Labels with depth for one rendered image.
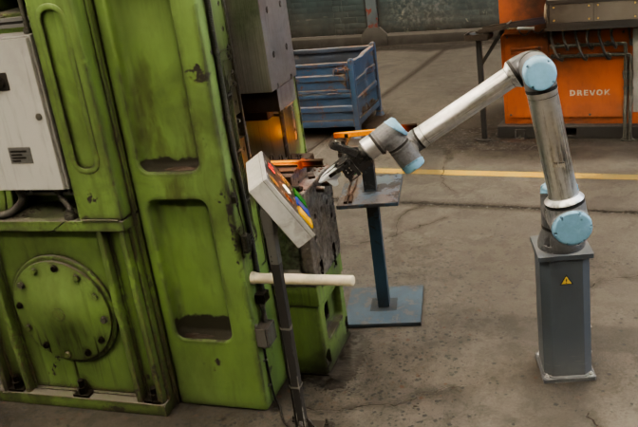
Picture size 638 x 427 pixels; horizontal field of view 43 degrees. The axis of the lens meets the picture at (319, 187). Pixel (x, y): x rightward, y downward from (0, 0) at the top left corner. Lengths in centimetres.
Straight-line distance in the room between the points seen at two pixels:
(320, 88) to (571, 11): 227
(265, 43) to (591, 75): 387
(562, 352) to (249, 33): 186
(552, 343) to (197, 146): 169
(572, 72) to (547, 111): 365
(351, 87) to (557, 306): 407
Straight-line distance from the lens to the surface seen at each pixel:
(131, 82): 331
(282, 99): 338
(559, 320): 354
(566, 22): 645
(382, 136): 302
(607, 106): 672
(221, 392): 371
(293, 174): 347
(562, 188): 314
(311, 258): 352
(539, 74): 299
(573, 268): 343
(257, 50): 326
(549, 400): 358
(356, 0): 1150
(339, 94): 720
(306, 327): 371
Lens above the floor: 208
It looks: 20 degrees down
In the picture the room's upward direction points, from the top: 8 degrees counter-clockwise
